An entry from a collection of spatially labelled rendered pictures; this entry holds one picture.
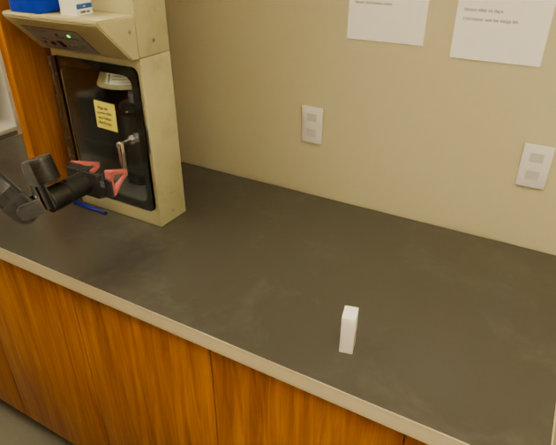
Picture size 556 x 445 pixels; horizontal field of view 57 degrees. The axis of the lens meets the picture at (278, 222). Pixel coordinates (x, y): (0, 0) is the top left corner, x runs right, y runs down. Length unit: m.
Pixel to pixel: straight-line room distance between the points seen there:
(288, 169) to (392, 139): 0.38
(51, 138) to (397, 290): 1.07
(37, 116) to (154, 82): 0.40
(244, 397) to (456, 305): 0.53
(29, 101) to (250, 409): 1.01
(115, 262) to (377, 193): 0.79
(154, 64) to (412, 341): 0.90
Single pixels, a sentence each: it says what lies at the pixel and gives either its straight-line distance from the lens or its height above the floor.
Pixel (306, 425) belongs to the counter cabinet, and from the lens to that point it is 1.18.
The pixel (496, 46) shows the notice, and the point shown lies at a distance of 1.40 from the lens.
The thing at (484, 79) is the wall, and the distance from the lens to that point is 1.42.
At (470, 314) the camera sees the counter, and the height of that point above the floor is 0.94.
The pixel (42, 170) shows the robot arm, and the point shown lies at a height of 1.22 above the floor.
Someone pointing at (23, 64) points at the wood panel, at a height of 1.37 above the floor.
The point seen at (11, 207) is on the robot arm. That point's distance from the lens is 1.26.
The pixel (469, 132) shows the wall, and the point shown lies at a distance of 1.46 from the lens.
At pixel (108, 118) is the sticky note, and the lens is 1.46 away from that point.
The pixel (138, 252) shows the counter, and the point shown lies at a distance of 1.41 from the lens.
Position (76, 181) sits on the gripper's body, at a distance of 1.30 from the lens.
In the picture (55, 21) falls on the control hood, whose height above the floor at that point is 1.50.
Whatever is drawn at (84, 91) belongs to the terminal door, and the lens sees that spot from 1.50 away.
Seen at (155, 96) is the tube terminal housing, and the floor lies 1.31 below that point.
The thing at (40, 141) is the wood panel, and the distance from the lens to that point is 1.64.
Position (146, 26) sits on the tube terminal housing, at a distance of 1.35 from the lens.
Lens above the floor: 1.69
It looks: 30 degrees down
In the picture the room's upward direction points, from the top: straight up
